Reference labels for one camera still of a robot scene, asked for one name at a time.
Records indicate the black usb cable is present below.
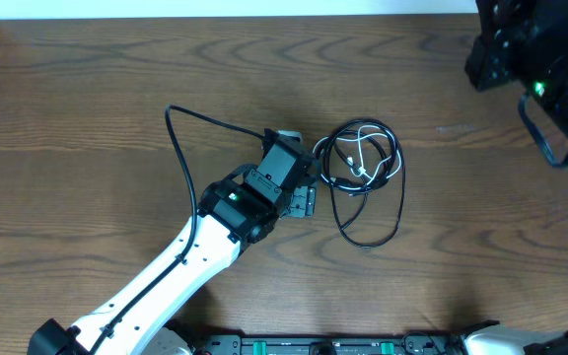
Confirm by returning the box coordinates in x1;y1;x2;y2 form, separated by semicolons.
320;117;407;249

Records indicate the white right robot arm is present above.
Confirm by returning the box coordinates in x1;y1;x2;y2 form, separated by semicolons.
464;0;568;169

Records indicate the white usb cable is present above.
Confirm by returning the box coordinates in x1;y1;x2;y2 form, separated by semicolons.
312;124;403;191

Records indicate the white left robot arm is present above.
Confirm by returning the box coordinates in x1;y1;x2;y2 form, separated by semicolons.
28;131;314;354

